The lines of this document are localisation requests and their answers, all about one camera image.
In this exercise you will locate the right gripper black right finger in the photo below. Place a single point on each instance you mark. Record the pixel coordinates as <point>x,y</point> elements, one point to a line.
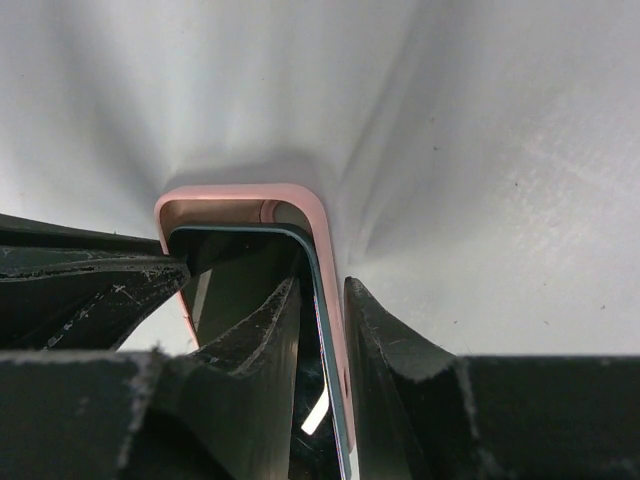
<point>422,412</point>

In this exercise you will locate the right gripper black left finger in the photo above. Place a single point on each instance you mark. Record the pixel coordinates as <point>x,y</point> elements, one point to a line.
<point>222,412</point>

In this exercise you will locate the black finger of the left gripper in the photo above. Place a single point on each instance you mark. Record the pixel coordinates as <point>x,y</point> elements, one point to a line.
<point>66,288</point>

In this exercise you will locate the pink phone case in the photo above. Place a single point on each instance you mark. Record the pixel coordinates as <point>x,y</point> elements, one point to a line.
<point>257,202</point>

